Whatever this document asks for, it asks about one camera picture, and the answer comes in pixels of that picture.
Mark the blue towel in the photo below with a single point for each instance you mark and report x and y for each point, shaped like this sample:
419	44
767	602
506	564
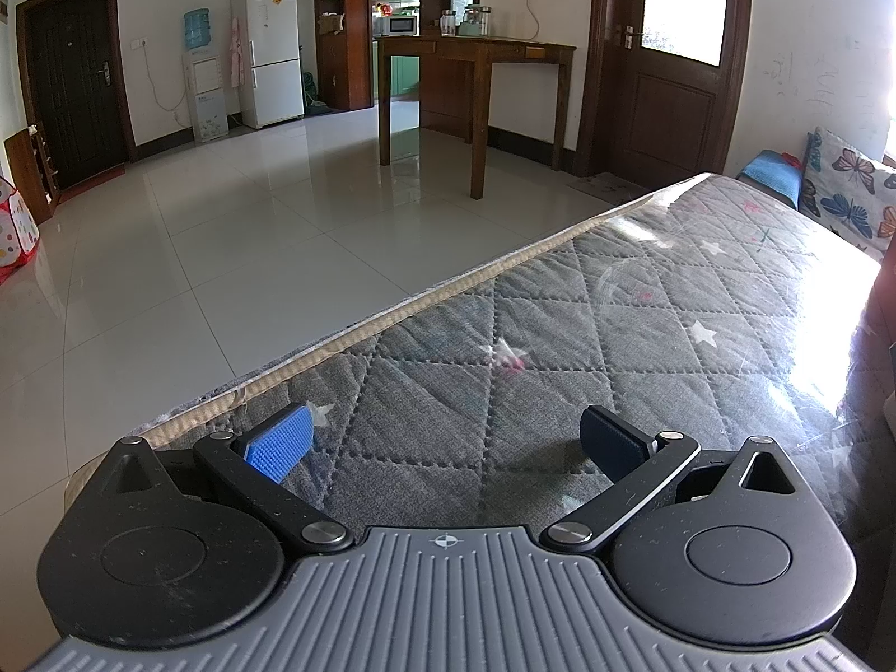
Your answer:
770	171

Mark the wooden side table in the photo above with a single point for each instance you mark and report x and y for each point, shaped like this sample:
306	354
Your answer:
476	49

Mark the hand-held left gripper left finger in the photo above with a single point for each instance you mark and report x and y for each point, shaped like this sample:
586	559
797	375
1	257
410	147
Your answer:
280	437

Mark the red dotted play tent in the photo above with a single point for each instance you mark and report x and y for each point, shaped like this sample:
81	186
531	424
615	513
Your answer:
15	231

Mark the white microwave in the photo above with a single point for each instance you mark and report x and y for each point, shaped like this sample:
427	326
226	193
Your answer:
395	25

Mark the pink hanging cloth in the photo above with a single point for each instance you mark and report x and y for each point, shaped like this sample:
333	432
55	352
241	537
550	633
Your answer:
234	49

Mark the white fridge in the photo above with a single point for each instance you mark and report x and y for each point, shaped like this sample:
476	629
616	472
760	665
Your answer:
269	49

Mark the dark entry door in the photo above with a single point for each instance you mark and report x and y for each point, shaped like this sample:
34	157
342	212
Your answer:
70	84

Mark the butterfly print cushion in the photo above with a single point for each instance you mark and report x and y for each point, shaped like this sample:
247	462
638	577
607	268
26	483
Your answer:
847	189

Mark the grey quilted star tablecloth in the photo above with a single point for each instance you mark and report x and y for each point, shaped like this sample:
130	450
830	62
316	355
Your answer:
560	336

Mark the white water dispenser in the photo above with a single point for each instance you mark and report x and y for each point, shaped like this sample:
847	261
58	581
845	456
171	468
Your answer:
204	84

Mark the wooden shoe rack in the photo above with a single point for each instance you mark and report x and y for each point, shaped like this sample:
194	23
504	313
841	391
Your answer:
28	168

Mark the grey doormat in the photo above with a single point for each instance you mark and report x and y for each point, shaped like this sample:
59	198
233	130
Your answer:
602	185

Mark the brown door with glass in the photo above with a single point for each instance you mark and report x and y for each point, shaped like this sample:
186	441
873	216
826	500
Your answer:
665	119

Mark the wooden shelf cabinet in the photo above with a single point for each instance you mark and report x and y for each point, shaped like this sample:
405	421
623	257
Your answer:
353	49

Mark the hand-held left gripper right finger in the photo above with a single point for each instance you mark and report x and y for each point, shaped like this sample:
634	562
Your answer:
609	437

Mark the glass jar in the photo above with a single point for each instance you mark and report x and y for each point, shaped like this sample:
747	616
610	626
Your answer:
449	22
477	21

